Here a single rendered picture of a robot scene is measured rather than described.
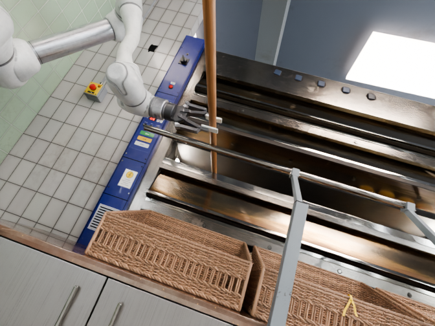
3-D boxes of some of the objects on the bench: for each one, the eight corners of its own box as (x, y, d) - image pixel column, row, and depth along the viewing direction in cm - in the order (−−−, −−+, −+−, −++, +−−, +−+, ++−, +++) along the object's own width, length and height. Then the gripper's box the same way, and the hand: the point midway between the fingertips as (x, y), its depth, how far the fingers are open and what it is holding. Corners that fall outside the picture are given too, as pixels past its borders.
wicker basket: (125, 260, 130) (147, 209, 141) (231, 299, 124) (246, 242, 135) (79, 253, 86) (118, 178, 96) (242, 314, 80) (264, 227, 90)
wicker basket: (237, 301, 124) (252, 244, 134) (356, 345, 117) (362, 282, 127) (248, 315, 79) (270, 229, 90) (443, 389, 72) (441, 285, 83)
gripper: (175, 100, 115) (226, 114, 112) (159, 132, 108) (212, 148, 105) (173, 88, 108) (226, 103, 105) (155, 122, 101) (212, 139, 98)
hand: (211, 123), depth 105 cm, fingers open, 4 cm apart
